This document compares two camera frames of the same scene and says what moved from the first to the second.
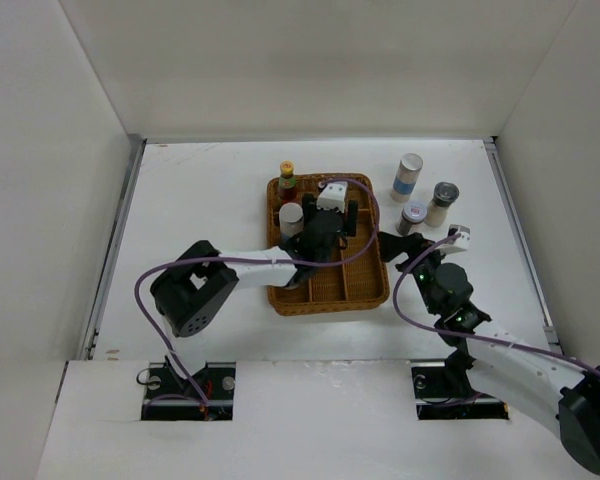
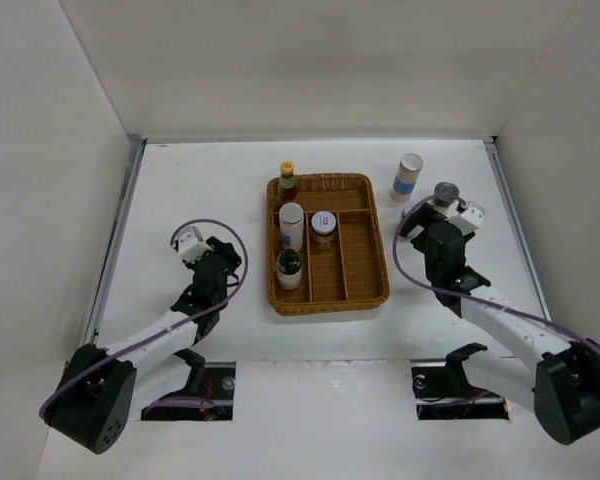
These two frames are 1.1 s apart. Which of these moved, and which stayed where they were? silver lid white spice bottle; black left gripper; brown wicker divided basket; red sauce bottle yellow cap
Moved: black left gripper
Stayed: brown wicker divided basket; red sauce bottle yellow cap; silver lid white spice bottle
